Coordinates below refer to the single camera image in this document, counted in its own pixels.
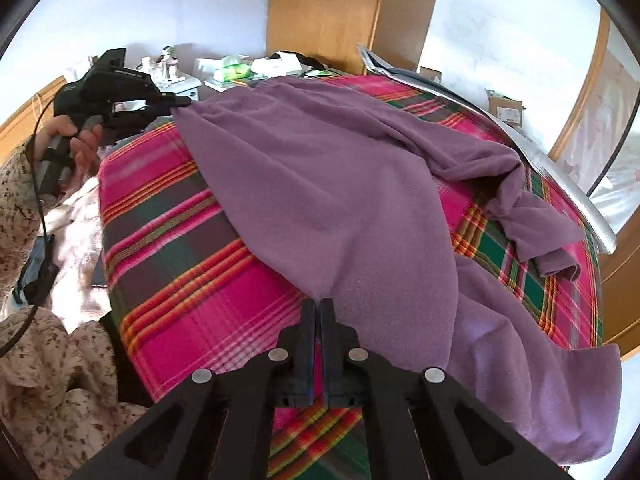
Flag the person's left hand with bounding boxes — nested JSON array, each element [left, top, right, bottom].
[[38, 115, 104, 181]]

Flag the black pouch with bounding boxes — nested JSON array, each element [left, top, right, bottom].
[[270, 51, 328, 70]]

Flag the clear plastic door curtain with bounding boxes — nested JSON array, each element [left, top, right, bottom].
[[555, 25, 640, 233]]

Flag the wooden headboard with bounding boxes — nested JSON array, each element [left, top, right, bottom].
[[0, 75, 69, 137]]

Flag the purple fleece pants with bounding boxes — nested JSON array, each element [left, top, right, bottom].
[[170, 76, 623, 466]]

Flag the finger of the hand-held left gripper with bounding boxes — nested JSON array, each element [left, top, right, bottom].
[[101, 106, 173, 142], [142, 91, 192, 111]]

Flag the pink green plaid bed sheet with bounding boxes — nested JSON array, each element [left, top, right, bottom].
[[97, 74, 606, 480]]

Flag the silver foil mat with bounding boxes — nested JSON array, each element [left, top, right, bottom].
[[356, 44, 617, 256]]

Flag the green wet wipes pack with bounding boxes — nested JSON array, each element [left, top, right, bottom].
[[215, 55, 252, 83]]

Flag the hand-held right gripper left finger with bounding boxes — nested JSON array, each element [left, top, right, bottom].
[[67, 299, 317, 480]]

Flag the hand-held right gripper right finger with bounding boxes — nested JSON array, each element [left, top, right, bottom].
[[320, 297, 571, 480]]

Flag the white tissue pack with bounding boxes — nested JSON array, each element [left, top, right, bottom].
[[250, 56, 301, 76]]

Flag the person's left forearm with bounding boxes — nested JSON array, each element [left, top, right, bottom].
[[0, 142, 52, 286]]

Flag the person's floral clothing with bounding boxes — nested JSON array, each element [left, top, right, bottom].
[[0, 305, 153, 480]]

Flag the wooden wardrobe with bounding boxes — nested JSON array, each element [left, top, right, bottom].
[[265, 0, 446, 77]]

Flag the cluttered folding table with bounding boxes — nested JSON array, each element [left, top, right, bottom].
[[192, 51, 346, 94]]

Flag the labelled cardboard box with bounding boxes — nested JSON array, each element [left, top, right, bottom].
[[486, 87, 527, 127]]

